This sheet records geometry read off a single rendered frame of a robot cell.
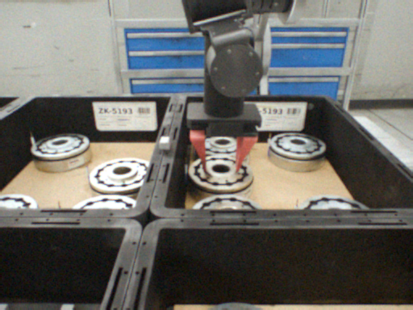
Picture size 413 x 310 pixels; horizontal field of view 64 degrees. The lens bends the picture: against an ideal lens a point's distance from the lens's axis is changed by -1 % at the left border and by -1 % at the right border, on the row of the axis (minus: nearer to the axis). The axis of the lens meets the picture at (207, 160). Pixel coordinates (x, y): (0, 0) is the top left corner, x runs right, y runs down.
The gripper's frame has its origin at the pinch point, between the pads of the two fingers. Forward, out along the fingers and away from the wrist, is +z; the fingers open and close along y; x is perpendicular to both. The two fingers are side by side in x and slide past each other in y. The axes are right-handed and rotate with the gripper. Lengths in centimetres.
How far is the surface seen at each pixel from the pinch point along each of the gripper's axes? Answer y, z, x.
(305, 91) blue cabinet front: 76, 48, 190
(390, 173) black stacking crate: 20.4, -5.0, -10.3
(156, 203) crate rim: -7.8, -6.1, -17.7
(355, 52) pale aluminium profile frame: 106, 19, 190
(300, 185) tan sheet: 13.4, 4.1, 0.7
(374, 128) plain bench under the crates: 56, 18, 56
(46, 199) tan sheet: -27.1, 4.7, -2.4
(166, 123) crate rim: -8.5, -5.4, 3.8
